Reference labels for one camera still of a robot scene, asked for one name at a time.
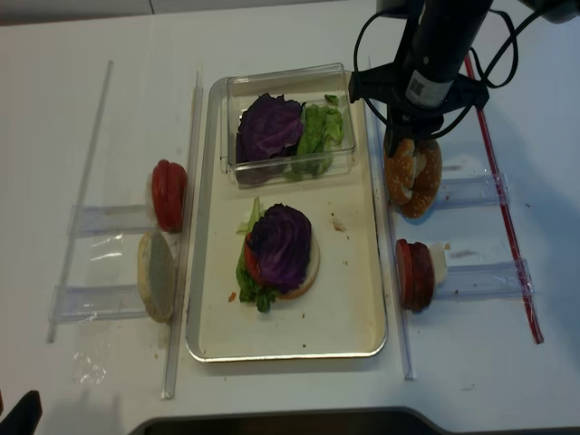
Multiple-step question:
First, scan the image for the clear plastic container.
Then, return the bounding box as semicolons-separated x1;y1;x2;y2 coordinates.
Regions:
219;63;356;189

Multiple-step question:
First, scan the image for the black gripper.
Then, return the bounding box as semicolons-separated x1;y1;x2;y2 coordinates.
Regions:
348;63;489;158

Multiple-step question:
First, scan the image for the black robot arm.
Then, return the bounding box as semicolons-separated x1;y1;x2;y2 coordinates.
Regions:
348;0;491;157

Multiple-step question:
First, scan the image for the sesame top bun front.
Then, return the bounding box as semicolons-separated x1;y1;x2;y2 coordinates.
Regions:
384;139;416;206

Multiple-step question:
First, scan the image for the red tomato slices left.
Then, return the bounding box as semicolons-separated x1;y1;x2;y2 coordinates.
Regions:
150;159;188;233

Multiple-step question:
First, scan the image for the pale bottom bun left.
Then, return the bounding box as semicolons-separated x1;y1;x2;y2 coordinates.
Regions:
137;231;176;323

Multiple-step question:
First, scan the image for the purple cabbage leaf on burger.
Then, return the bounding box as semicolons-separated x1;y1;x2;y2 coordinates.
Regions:
248;204;312;294

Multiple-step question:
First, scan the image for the red tomato slice right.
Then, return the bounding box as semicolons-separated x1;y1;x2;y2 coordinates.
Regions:
396;239;413;309

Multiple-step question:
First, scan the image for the sesame top bun rear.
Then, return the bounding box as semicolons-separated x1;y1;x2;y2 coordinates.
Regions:
400;140;442;218

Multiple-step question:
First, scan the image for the clear holder upper right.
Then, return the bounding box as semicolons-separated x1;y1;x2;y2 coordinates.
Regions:
433;173;509;209

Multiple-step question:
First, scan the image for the clear holder upper left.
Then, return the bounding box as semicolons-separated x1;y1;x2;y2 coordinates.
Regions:
67;205;157;237

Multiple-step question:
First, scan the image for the sesame bun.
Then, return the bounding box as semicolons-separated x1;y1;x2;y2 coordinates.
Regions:
384;139;416;206
400;140;442;218

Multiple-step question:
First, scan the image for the tomato slice on burger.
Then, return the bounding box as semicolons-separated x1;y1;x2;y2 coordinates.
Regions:
243;233;265;285

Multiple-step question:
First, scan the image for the green lettuce on burger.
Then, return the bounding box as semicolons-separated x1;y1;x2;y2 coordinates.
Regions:
236;197;277;314

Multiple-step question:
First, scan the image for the brown meat patty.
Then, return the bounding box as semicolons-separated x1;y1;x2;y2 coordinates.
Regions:
410;242;435;313

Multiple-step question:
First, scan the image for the black cable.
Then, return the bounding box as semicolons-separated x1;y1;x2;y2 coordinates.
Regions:
352;0;558;141

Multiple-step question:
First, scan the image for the clear acrylic rail right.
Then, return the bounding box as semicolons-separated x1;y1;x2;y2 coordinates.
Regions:
364;105;417;382

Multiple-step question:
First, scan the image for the metal baking tray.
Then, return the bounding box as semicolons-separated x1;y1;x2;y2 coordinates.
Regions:
186;80;387;363

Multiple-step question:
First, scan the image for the green lettuce in container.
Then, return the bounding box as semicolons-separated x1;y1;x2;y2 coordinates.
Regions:
285;94;343;181

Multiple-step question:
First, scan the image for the clear holder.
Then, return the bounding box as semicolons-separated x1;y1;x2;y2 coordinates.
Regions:
67;205;157;237
433;259;536;302
433;173;509;209
49;285;148;323

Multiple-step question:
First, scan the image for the red straw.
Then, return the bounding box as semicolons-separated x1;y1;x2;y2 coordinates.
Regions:
463;54;545;345

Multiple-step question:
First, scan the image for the clear acrylic rail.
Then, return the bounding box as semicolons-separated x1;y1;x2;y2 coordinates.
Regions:
364;105;417;382
161;67;203;401

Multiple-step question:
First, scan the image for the clear acrylic rail left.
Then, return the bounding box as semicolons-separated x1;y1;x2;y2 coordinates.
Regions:
161;67;203;401

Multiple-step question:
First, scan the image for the white cheese slice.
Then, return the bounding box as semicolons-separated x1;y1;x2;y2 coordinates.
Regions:
429;242;448;286

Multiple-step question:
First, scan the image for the clear holder lower right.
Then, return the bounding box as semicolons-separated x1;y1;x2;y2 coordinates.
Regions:
433;259;536;302

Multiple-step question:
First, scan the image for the black object bottom left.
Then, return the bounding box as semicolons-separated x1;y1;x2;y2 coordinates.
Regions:
0;391;43;435

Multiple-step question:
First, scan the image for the purple cabbage leaf in container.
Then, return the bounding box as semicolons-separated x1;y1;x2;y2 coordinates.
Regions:
236;92;304;164

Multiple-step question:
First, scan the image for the dark monitor edge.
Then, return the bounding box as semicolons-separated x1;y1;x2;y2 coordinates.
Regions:
131;408;448;434

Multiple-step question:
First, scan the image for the clear holder lower left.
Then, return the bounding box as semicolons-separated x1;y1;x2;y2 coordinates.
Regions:
49;285;148;323

